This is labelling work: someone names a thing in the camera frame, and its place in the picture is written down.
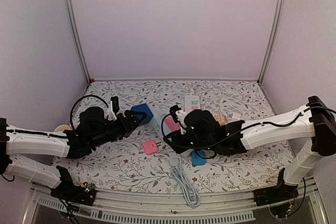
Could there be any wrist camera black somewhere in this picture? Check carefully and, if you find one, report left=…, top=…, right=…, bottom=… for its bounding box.
left=169, top=105, right=187, bottom=135
left=108, top=96, right=120, bottom=121

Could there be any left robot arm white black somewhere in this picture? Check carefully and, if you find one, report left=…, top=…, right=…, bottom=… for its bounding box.
left=1, top=106, right=147, bottom=200

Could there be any white small charger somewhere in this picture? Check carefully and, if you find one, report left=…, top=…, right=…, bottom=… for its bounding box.
left=231, top=113, right=241, bottom=121

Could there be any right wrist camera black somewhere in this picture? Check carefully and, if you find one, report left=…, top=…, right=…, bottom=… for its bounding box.
left=169, top=105, right=187, bottom=135

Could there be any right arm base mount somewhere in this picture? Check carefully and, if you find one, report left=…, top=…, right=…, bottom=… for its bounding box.
left=253, top=168, right=299, bottom=206

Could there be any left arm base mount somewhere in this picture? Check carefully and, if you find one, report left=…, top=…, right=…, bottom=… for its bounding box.
left=50, top=166, right=97, bottom=206

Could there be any cyan square adapter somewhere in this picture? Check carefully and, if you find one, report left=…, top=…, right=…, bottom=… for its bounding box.
left=191, top=150, right=206, bottom=166

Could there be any cream pink cup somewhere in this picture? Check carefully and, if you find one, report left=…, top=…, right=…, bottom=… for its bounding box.
left=54, top=124, right=72, bottom=132

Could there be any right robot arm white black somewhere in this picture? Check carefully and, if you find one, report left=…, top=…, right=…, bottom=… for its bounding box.
left=163, top=96, right=335, bottom=201

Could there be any dark blue cube socket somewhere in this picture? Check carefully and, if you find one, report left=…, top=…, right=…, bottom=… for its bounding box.
left=131, top=103, right=153, bottom=126

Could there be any grey power cable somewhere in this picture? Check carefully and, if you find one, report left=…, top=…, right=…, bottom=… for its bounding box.
left=169, top=155, right=202, bottom=209

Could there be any front aluminium rail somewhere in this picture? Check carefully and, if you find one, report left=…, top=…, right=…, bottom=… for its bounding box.
left=23, top=177, right=330, bottom=223

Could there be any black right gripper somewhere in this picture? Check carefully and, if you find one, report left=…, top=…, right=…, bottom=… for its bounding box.
left=165, top=127, right=216, bottom=152

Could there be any grey-blue power strip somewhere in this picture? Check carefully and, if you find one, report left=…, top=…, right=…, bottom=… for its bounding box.
left=150, top=104, right=163, bottom=137

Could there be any aluminium frame post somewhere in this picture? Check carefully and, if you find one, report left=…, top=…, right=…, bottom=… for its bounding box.
left=257, top=0, right=285, bottom=85
left=64, top=0, right=91, bottom=84

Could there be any white power strip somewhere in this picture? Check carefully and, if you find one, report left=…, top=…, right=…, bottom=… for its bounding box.
left=184, top=89, right=201, bottom=113

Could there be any pink triangular socket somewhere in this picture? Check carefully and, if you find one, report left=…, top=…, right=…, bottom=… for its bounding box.
left=164, top=116, right=181, bottom=132

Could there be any right aluminium frame post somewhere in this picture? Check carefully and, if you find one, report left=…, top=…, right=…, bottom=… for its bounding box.
left=257, top=0, right=285, bottom=85

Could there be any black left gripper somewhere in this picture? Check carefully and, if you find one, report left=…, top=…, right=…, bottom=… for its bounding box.
left=90, top=110, right=147, bottom=148

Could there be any left aluminium frame post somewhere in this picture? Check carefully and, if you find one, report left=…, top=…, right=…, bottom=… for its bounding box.
left=64, top=0, right=91, bottom=84

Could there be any beige cube socket plug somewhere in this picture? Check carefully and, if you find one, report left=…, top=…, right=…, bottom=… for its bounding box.
left=215, top=114, right=228, bottom=126

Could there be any small pink adapter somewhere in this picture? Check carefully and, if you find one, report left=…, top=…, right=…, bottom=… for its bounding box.
left=143, top=140, right=159, bottom=155

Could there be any floral patterned table mat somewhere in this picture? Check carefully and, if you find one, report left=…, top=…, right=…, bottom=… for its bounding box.
left=55, top=80, right=293, bottom=194

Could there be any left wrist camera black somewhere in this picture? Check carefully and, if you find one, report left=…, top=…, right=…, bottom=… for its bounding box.
left=108, top=96, right=120, bottom=121

